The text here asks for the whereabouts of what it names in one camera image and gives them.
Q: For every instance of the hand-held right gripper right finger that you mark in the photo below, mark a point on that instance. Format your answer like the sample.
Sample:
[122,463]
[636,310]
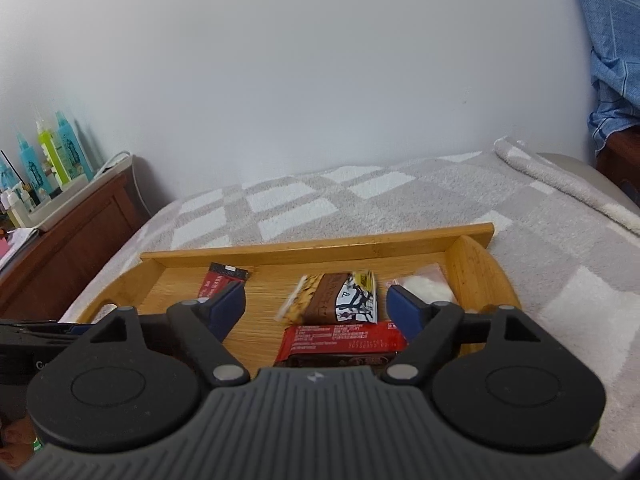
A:
[405,310]

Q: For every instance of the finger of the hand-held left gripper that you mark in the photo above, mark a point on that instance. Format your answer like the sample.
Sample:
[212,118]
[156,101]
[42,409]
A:
[80,330]

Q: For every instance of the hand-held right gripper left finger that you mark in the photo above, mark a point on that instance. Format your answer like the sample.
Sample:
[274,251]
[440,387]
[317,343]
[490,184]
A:
[227,310]

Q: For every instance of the wooden tray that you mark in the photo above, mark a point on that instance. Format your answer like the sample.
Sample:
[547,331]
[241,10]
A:
[270,305]

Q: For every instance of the brown yellow snack packet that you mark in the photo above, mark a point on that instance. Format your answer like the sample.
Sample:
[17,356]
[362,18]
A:
[325,297]

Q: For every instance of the red black snack packet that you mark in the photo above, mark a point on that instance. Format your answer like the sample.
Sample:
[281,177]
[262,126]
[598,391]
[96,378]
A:
[220,277]

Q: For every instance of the clear white snack packet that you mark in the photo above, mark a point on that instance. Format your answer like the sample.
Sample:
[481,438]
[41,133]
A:
[430,285]

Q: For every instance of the red brown snack packet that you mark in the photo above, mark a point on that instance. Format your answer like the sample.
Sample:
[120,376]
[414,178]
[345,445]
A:
[340,340]

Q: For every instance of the wooden cabinet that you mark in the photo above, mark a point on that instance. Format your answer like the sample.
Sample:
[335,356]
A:
[75,245]

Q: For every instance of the stack of papers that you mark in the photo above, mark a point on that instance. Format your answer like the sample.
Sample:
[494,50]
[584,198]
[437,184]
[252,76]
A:
[20,245]

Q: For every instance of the beige oval tray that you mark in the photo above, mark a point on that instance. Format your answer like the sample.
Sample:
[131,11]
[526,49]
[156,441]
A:
[80,195]

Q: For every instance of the small white bottles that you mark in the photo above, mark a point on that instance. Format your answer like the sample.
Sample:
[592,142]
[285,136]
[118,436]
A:
[15,207]

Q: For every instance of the teal spray bottle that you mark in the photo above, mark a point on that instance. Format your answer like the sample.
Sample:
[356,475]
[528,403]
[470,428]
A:
[29,170]
[72,150]

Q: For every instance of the green spray bottle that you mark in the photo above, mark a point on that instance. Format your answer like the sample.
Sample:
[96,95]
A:
[52,160]

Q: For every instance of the wooden chair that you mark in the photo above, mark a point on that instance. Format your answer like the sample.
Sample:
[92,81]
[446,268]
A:
[622,165]

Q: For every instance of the blue checked cloth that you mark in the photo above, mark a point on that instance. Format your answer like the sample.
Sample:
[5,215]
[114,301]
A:
[610,35]

